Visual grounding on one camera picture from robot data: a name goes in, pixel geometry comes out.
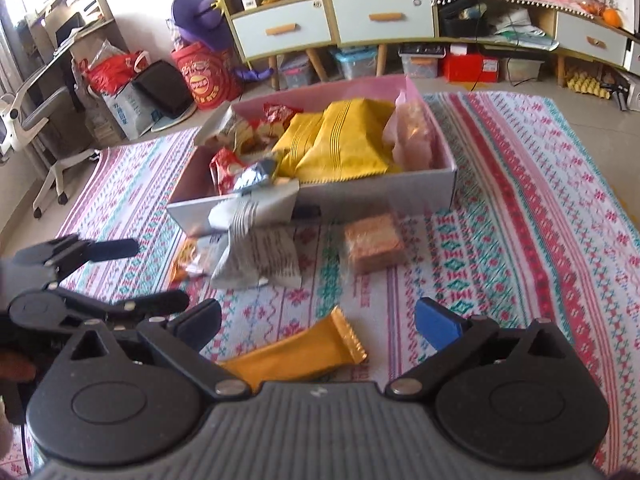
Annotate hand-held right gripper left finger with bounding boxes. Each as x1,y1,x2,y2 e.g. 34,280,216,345
62,298,252,402

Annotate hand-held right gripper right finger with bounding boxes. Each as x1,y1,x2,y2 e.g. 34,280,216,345
386,296,577,402

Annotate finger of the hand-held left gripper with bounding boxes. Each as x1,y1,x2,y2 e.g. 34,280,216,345
60,288,192,333
10,234,142,284

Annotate orange yellow bar packet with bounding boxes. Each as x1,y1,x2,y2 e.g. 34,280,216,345
216,306,369,394

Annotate silver box with pink lining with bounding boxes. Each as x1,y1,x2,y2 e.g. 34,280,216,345
166,74,459,239

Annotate person's left hand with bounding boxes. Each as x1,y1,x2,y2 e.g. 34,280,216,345
0,350,39,383

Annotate small orange snack packet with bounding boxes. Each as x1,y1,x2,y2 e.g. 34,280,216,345
169,239,212,284

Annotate grey printed snack packet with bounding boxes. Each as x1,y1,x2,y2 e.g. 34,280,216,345
209,225,304,289

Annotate clear wrapped wafer pack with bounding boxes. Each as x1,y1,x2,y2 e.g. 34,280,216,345
381,89,434,172
341,213,407,276

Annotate patterned blanket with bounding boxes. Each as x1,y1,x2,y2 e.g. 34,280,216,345
20,91,640,478

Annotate white crimped snack packet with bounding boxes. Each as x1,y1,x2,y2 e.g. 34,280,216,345
206,180,302,239

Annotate white paper bag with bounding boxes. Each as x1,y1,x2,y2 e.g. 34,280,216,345
101,81,162,142

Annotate white office chair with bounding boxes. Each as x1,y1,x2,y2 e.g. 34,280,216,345
0,84,97,220

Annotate silver and blue snack packet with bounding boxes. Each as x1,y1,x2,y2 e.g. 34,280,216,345
231,156,279,194

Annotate black bag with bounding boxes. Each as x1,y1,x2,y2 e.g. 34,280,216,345
131,59,197,119

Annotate red plastic bag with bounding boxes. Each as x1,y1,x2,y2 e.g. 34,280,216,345
81,51,152,94

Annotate red bucket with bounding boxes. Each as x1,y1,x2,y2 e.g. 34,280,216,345
170,41,244,112

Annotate wooden desk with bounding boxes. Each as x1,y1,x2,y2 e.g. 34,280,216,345
24,0,119,112

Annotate purple plush toy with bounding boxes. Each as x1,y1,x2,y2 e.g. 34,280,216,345
166,0,277,84

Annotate red cardboard box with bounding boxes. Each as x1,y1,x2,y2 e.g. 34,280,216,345
441,51,502,84

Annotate clear storage box black lid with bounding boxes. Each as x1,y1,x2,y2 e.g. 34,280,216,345
398,41,447,79

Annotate plain cardboard box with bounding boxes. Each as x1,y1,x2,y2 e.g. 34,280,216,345
504,56,547,84

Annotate clear storage box blue lid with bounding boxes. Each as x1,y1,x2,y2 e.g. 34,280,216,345
331,46,379,82

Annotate yellow egg carton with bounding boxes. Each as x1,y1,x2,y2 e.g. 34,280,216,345
564,71,609,97

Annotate wooden cabinet with white drawers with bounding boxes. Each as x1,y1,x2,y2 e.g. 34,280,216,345
206,0,442,92

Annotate low wooden cabinet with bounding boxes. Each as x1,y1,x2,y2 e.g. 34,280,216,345
434,0,640,88

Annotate oranges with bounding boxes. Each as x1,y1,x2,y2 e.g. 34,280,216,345
574,0,624,29

